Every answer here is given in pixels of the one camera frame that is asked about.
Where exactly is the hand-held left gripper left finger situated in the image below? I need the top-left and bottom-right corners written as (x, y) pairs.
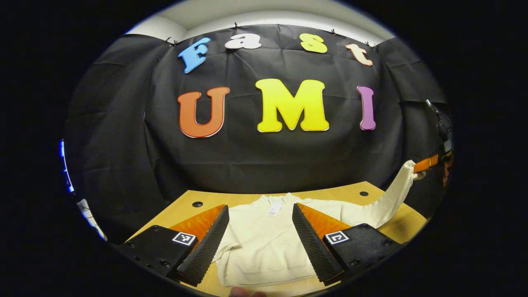
top-left (117, 204), bottom-right (230, 287)

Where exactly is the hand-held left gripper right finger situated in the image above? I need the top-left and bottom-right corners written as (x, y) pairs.
top-left (292, 202), bottom-right (405, 287)

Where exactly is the cream sweatshirt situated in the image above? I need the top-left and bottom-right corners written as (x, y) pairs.
top-left (212, 160), bottom-right (427, 288)

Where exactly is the black backdrop cloth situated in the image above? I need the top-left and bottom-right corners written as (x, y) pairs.
top-left (62, 24), bottom-right (454, 244)

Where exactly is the white desk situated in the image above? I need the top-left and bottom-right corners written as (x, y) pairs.
top-left (76, 199), bottom-right (108, 242)

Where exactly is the computer monitor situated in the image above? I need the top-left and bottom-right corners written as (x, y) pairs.
top-left (60, 139), bottom-right (75, 193)

